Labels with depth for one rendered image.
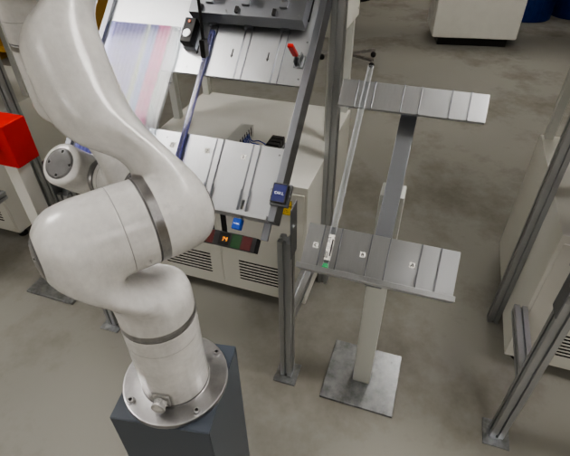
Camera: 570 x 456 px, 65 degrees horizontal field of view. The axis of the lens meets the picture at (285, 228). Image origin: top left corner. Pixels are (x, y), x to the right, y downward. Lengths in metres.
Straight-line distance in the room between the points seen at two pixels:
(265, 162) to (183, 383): 0.64
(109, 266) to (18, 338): 1.53
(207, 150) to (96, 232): 0.76
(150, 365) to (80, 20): 0.50
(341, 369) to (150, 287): 1.15
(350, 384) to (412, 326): 0.38
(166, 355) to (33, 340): 1.36
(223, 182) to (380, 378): 0.92
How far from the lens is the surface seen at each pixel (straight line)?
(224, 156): 1.26
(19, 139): 1.83
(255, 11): 1.36
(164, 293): 0.68
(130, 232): 0.57
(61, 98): 0.62
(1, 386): 1.98
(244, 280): 1.86
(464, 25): 5.17
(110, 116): 0.60
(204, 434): 0.84
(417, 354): 1.83
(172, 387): 0.81
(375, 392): 1.69
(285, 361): 1.64
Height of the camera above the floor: 1.44
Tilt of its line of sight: 39 degrees down
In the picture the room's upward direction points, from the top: 1 degrees counter-clockwise
